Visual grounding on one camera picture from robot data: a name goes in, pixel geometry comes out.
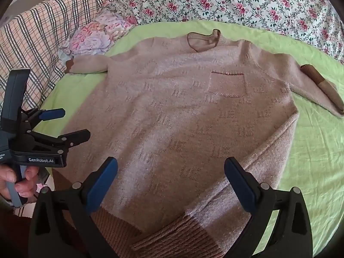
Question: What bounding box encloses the light green bed sheet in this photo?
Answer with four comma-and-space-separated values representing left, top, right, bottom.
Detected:
35, 19, 344, 256

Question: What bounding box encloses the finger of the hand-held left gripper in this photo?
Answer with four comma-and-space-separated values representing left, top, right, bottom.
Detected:
26, 129, 91, 154
21, 108, 66, 126

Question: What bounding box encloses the plaid striped blanket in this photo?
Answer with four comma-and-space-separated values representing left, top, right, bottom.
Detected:
0, 0, 119, 119

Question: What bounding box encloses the person's left hand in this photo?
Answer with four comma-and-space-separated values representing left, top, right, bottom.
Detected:
0, 163, 41, 203

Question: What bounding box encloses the pastel floral pillow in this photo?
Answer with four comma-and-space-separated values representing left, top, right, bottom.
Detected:
58, 12, 137, 61

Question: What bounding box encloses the dark red cloth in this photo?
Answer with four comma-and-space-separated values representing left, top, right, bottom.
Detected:
0, 211, 89, 258

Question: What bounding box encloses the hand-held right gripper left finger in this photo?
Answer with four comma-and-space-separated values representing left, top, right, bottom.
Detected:
28, 156, 119, 258

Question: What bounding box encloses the beige knit sweater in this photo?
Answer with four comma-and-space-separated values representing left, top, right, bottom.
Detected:
64, 29, 344, 258

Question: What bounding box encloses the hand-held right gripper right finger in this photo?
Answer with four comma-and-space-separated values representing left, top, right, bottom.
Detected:
224, 157, 313, 258

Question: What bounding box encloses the red floral white quilt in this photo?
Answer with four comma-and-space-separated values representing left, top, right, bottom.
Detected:
111, 0, 344, 65

